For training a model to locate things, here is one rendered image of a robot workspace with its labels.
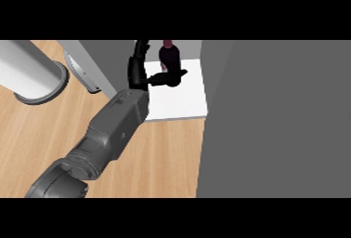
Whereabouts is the dark wine bottle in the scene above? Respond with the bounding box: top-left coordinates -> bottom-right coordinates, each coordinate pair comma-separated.
158,39 -> 183,75

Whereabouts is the white cylindrical appliance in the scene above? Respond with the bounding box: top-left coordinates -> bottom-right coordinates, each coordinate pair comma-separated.
0,39 -> 71,106

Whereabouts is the grey cabinet side panel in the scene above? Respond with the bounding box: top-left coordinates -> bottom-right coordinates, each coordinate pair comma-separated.
56,39 -> 139,100

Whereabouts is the white cabinet shelf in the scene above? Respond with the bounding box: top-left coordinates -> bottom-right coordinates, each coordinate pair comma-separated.
143,59 -> 210,123

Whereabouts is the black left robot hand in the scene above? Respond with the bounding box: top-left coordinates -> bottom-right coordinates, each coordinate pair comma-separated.
127,39 -> 189,92

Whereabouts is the large dark grey door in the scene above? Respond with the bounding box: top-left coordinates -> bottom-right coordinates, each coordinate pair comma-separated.
197,39 -> 351,199

